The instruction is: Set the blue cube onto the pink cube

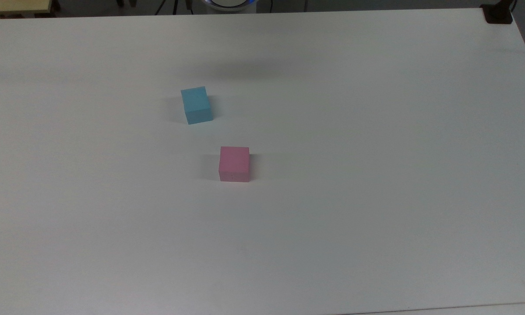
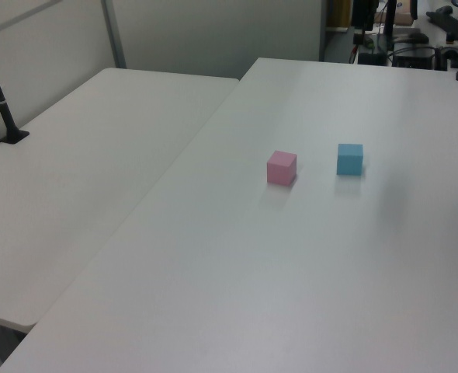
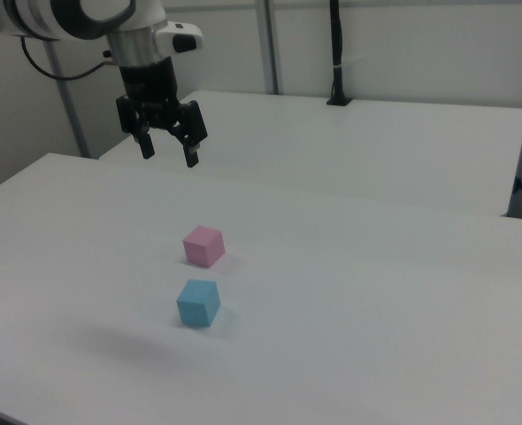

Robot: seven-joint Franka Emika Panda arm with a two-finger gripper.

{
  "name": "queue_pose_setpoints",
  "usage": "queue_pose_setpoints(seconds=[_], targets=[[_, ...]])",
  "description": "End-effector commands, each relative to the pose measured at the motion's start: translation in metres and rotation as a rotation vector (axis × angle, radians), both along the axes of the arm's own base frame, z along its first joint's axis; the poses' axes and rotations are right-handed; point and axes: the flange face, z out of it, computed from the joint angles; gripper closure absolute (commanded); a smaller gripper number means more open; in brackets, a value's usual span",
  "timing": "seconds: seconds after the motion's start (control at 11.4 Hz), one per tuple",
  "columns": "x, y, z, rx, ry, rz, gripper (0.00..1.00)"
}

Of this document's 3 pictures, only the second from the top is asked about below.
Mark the black computer mouse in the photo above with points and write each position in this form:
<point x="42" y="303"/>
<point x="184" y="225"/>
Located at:
<point x="418" y="37"/>

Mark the blue cube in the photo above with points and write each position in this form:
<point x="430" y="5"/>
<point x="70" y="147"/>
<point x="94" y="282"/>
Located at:
<point x="348" y="161"/>

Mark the yellow panel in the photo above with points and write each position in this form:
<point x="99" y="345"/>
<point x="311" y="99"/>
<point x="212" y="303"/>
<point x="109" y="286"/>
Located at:
<point x="337" y="13"/>

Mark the small black box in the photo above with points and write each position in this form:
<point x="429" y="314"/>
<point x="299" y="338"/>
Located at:
<point x="372" y="58"/>

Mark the black electronics box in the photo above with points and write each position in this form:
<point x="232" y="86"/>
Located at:
<point x="413" y="59"/>

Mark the black monitor stand pole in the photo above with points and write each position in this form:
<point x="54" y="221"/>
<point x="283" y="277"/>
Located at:
<point x="390" y="23"/>

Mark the pink cube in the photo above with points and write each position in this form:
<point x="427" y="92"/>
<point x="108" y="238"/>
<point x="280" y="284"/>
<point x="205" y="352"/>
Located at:
<point x="279" y="169"/>

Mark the grey partition post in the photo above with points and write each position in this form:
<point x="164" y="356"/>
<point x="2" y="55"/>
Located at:
<point x="114" y="35"/>

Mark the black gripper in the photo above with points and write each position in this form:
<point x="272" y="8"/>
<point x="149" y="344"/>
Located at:
<point x="364" y="13"/>

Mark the black keyboard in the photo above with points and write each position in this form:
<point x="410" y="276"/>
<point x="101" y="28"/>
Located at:
<point x="452" y="25"/>

